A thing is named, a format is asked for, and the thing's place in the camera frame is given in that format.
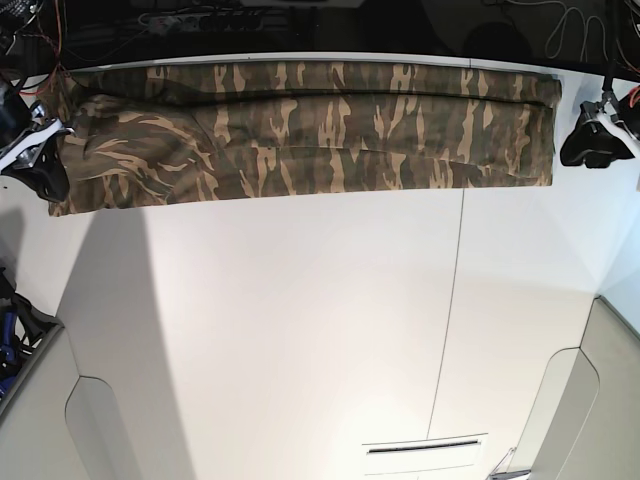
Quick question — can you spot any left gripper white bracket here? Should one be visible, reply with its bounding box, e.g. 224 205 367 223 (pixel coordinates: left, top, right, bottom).
560 89 639 169

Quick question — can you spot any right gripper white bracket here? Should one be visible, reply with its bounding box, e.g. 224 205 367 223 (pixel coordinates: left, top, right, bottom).
1 99 75 203

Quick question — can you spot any camouflage T-shirt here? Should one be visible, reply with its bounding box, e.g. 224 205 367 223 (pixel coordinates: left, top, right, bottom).
44 61 562 217

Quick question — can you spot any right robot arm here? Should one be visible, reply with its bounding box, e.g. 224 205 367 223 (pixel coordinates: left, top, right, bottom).
1 1 74 203

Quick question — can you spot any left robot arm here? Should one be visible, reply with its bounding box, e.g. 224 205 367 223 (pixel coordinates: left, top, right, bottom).
560 1 639 169

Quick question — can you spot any blue items bin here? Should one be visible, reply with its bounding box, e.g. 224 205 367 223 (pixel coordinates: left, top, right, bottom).
1 267 61 400

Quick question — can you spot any black power strip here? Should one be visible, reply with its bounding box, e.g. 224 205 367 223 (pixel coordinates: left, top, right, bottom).
138 11 263 35

